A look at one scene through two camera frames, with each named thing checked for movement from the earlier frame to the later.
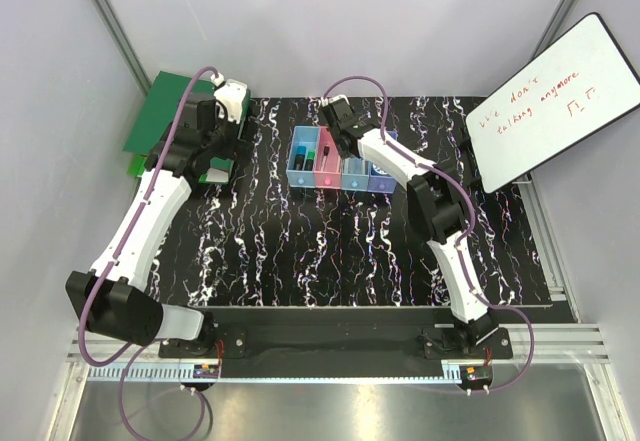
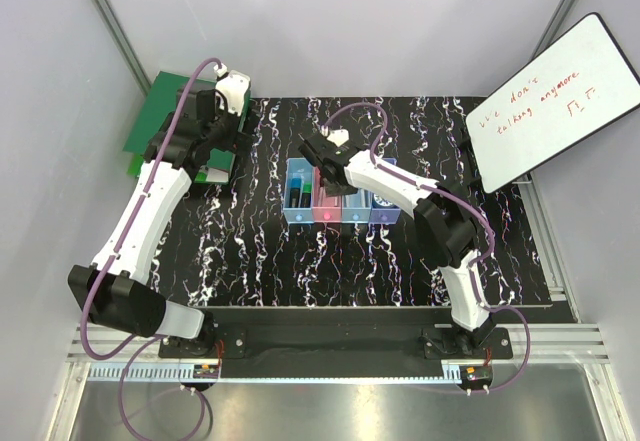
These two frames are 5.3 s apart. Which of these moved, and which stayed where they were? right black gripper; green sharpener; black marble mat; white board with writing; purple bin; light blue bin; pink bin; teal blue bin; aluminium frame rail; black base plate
Moved: right black gripper; pink bin; green sharpener; light blue bin; purple bin; teal blue bin
Stayed: black marble mat; white board with writing; aluminium frame rail; black base plate
